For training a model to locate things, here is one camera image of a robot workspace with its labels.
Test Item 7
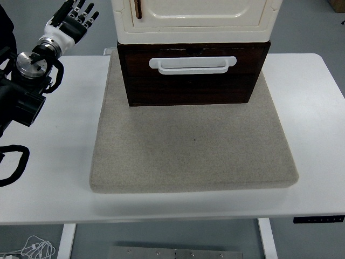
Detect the white and black hand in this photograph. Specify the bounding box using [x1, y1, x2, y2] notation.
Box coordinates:
[42, 0, 100, 52]

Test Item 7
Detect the dark wooden drawer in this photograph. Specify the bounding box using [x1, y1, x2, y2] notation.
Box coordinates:
[123, 47, 266, 78]

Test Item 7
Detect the white drawer handle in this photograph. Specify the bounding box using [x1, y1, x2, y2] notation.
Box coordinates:
[148, 56, 237, 76]

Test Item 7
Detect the cream plastic cabinet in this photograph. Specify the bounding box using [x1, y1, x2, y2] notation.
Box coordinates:
[112, 0, 283, 45]

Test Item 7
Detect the dark wooden drawer case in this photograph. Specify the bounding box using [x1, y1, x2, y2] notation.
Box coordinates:
[116, 40, 272, 107]

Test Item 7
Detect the cream cabinet door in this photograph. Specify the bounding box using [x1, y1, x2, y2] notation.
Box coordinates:
[131, 0, 266, 29]

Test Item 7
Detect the beige felt mat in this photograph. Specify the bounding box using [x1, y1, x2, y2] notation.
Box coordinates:
[89, 48, 299, 194]

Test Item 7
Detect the white table leg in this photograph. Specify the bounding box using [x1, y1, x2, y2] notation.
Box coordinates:
[57, 223, 77, 259]
[257, 217, 278, 259]

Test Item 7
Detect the grey metal plate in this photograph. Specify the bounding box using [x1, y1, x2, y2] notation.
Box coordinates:
[107, 246, 245, 259]

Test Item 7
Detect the cardboard box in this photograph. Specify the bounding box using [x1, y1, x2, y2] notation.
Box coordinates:
[329, 0, 345, 13]

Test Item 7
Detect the black table control panel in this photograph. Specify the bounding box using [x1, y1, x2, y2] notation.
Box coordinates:
[293, 215, 345, 224]

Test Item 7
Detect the brown cabinet door handle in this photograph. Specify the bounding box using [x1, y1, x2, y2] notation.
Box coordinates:
[134, 0, 143, 20]

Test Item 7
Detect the white cable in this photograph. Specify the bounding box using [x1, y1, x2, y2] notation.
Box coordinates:
[20, 235, 57, 259]

